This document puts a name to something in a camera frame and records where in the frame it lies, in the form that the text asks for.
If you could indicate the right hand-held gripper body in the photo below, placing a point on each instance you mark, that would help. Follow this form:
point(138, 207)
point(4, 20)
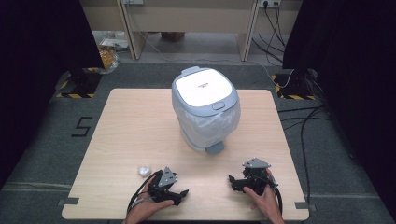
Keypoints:
point(256, 177)

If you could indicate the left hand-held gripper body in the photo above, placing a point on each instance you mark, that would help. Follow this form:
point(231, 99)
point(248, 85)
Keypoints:
point(163, 186)

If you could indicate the white paper ball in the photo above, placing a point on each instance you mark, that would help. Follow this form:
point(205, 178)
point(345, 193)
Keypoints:
point(144, 171)

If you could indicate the white grey pedal trash can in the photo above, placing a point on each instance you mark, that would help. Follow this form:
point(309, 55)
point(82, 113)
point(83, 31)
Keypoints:
point(202, 87)

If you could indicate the person's right hand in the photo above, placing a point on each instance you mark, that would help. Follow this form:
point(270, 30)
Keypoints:
point(266, 203)

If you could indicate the person's left hand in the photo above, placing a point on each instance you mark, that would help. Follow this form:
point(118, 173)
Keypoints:
point(146, 210)

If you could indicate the grey tape piece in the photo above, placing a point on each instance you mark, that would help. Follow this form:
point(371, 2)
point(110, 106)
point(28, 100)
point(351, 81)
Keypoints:
point(71, 201)
point(303, 205)

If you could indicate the clear plastic bin liner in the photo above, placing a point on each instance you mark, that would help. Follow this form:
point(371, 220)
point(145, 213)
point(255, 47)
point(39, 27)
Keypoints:
point(213, 127)

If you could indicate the black stand base striped tape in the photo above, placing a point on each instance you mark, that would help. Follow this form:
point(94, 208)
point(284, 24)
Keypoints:
point(295, 85)
point(79, 84)

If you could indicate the plastic bag with yellow contents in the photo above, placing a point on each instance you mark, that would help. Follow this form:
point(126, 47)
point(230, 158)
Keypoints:
point(108, 59)

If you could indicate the black curtain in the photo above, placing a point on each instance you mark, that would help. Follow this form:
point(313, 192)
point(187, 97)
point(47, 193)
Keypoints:
point(34, 68)
point(358, 77)

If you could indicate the beige wooden desk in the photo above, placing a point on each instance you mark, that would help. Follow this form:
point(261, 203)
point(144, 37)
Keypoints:
point(186, 18)

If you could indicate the white wall socket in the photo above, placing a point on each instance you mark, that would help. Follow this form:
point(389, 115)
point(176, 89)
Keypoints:
point(269, 2)

